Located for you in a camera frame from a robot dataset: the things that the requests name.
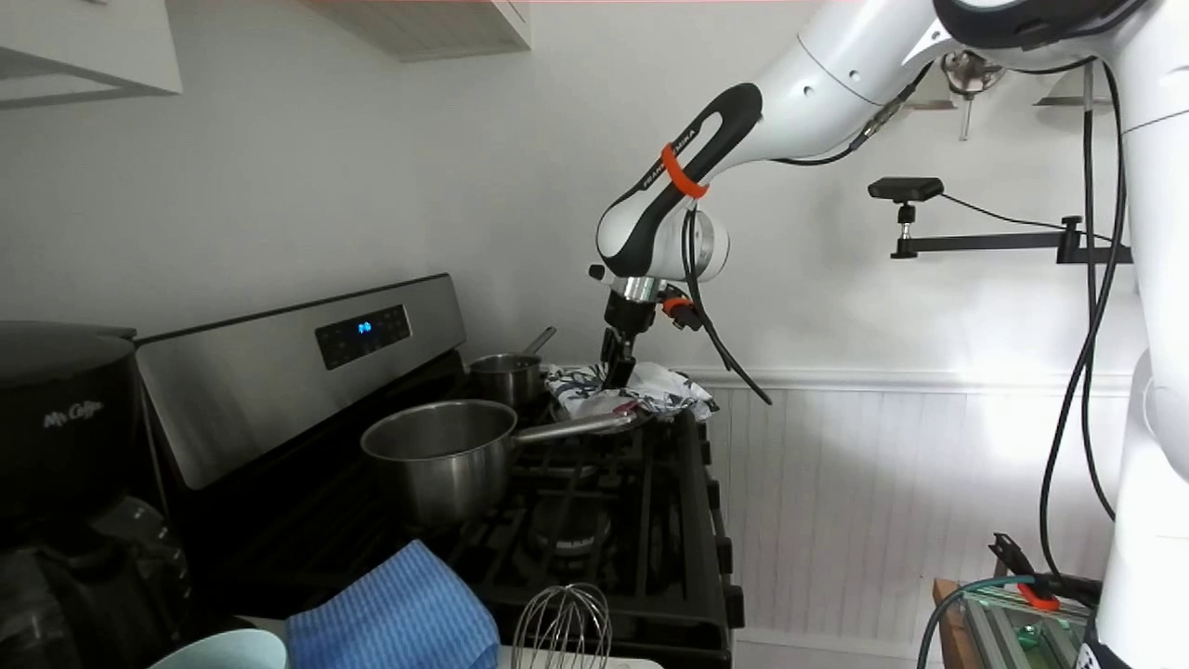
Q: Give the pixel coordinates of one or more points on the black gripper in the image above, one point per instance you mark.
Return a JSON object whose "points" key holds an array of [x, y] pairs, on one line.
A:
{"points": [[626, 322]]}

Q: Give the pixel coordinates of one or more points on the floral tea towel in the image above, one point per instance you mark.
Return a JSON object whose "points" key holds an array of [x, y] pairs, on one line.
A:
{"points": [[653, 387]]}

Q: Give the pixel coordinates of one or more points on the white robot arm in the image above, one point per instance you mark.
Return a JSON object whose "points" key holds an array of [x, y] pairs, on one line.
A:
{"points": [[841, 78]]}

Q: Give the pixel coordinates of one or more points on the small steel saucepan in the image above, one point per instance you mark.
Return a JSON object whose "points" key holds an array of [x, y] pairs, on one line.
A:
{"points": [[512, 378]]}

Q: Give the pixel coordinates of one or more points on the blue dish cloth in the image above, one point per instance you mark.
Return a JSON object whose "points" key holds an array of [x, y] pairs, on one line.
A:
{"points": [[410, 612]]}

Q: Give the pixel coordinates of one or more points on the green topped side table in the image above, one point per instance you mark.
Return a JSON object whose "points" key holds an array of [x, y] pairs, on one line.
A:
{"points": [[1014, 619]]}

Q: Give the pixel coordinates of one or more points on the light green plastic cup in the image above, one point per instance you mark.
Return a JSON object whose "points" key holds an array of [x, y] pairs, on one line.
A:
{"points": [[241, 648]]}

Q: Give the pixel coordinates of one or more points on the black coffee maker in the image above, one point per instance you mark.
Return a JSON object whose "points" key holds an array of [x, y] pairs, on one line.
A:
{"points": [[88, 576]]}

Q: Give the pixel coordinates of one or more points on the white upper cabinet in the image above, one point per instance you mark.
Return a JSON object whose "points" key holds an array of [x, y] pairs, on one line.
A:
{"points": [[88, 49]]}

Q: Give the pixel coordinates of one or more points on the steel pot with long handle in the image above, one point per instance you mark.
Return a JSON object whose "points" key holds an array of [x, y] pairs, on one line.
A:
{"points": [[450, 457]]}

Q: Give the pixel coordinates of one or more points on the metal wire whisk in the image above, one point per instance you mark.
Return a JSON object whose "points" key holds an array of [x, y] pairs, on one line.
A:
{"points": [[563, 627]]}

